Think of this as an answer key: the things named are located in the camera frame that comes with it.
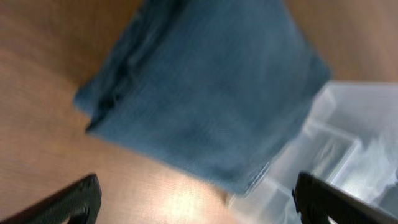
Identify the blue jeans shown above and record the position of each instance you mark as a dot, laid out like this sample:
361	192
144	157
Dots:
214	88

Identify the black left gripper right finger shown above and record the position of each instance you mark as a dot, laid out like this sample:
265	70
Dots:
317	201

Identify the clear plastic storage container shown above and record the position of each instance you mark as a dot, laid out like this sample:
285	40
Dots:
349	141

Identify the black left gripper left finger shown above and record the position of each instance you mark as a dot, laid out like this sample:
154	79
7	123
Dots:
78	203

